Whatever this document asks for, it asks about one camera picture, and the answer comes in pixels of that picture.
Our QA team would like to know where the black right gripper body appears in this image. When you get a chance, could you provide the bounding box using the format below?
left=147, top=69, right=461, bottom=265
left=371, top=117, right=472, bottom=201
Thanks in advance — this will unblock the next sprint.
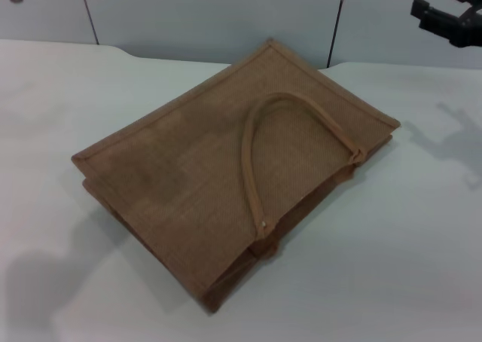
left=446, top=1, right=482, bottom=50

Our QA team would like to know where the brown jute tote bag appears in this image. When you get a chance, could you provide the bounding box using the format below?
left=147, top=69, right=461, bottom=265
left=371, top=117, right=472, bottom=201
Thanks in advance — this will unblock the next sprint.
left=71, top=36, right=402, bottom=315

